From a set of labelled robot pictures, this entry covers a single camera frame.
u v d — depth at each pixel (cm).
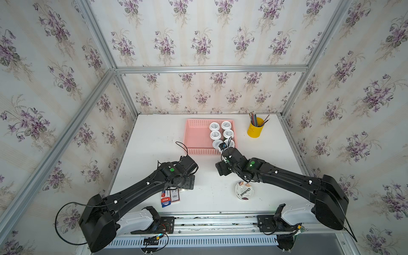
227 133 100
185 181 70
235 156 60
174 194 81
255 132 103
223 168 72
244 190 79
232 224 75
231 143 95
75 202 38
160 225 73
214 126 104
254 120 100
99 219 38
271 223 73
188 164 61
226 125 105
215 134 101
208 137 100
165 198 80
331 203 40
